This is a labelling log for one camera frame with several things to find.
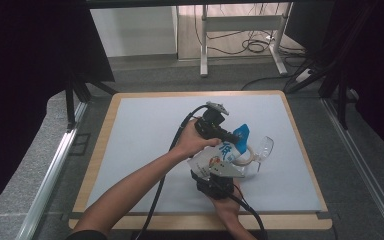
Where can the wooden table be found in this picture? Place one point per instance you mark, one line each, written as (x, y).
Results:
(290, 222)

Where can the clear glass measuring cup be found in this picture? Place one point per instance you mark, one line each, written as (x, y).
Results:
(263, 148)

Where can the dark curtain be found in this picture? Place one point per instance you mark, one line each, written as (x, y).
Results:
(376, 66)
(23, 66)

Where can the black tripod stand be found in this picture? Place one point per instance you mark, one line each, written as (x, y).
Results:
(341, 100)
(70, 100)

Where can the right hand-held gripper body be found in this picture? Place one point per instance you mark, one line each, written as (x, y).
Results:
(215, 188)

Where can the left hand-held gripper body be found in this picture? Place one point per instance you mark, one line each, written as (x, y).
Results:
(210, 125)

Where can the white board panel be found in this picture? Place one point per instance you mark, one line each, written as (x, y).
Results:
(133, 30)

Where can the white table mat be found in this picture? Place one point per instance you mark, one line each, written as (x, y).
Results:
(140, 133)

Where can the dark floor hatch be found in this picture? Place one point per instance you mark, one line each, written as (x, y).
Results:
(79, 144)

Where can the black tape strip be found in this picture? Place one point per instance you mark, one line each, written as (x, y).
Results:
(70, 216)
(326, 215)

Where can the blue and white milk carton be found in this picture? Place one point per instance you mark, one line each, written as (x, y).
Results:
(213, 158)

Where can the aluminium floor rail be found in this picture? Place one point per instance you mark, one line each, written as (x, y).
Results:
(51, 176)
(363, 173)

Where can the person's right hand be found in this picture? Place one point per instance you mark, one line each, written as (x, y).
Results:
(228, 205)

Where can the person's black sleeve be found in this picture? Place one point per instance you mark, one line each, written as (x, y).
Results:
(86, 236)

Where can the white power strip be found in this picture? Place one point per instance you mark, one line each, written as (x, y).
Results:
(302, 76)

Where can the person's left hand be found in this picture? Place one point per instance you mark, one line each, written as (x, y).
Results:
(190, 143)

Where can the white metal desk frame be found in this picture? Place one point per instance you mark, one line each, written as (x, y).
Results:
(243, 23)

